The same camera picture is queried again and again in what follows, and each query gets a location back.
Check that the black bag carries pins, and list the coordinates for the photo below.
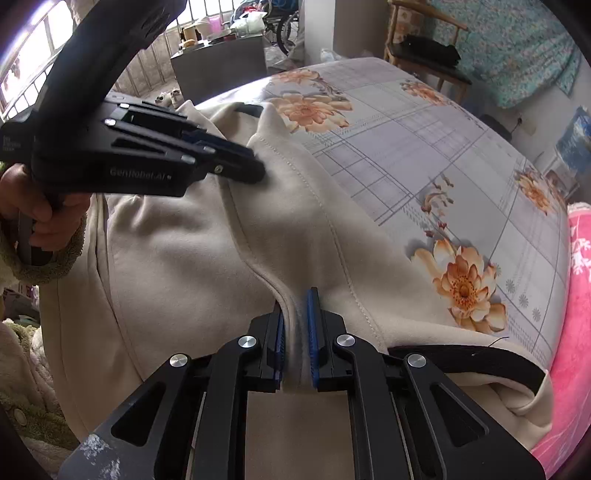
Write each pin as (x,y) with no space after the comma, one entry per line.
(429,48)

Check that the grey cabinet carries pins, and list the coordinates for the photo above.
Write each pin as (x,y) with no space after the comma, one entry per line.
(217,69)

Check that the person's left hand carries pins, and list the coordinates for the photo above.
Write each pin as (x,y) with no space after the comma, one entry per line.
(55,226)

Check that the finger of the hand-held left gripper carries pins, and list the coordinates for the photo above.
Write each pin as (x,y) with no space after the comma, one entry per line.
(231,164)
(157,113)

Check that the wooden chair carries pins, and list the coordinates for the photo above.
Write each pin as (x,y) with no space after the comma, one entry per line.
(434,69)

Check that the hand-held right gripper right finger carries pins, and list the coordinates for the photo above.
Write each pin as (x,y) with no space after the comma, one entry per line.
(314,341)

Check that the window railing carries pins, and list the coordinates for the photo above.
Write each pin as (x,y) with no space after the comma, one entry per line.
(147,64)

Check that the blue water bottle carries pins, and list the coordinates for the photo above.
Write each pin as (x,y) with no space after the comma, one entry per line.
(575,131)

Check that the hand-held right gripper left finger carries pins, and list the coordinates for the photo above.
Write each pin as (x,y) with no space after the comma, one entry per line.
(278,350)

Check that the wheelchair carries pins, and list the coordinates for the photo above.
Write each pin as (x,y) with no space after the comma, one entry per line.
(281,27)

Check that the pink floral quilt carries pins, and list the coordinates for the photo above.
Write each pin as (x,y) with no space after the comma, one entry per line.
(572,369)

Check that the white bag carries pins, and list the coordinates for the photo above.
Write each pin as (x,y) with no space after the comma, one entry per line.
(249,23)

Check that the teal floral cloth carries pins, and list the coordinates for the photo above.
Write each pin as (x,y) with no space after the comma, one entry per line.
(508,46)

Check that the bed with floral checked sheet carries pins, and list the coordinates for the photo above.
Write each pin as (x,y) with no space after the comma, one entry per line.
(415,152)

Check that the cream jacket with black trim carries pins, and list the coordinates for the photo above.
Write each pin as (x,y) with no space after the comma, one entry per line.
(184,258)

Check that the white water dispenser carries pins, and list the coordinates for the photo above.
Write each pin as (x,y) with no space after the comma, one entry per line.
(561,173)

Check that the pale fleece garment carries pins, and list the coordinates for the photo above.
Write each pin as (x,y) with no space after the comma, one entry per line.
(27,369)

